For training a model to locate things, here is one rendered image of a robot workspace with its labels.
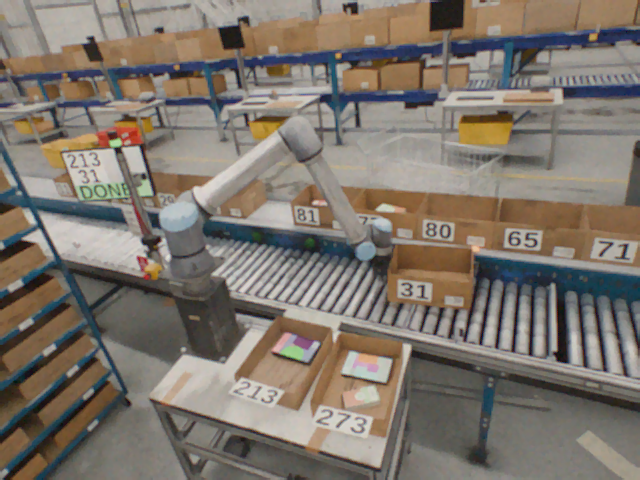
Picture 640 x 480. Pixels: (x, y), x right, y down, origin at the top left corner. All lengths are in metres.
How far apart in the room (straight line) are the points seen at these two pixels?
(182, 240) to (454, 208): 1.57
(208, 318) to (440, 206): 1.48
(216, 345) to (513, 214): 1.72
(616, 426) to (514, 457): 0.59
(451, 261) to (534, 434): 1.01
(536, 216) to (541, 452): 1.21
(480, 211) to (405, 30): 4.55
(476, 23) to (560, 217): 4.38
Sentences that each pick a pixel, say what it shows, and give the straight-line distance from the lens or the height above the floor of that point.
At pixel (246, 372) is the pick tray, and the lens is 1.86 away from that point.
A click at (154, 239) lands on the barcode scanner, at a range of 2.43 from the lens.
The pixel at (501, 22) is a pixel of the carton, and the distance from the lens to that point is 6.54.
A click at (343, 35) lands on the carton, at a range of 7.05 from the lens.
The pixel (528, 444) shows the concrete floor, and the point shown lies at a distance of 2.64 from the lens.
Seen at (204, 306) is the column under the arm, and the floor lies 1.04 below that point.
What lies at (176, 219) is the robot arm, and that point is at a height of 1.44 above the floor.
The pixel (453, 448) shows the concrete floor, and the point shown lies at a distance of 2.55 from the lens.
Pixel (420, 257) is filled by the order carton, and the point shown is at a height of 0.84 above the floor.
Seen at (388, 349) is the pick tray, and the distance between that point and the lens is 1.85.
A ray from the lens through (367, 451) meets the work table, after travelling 1.62.
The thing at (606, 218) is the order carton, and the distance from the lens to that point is 2.58.
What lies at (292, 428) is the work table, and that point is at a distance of 1.70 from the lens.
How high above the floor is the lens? 2.12
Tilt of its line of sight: 30 degrees down
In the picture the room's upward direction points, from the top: 8 degrees counter-clockwise
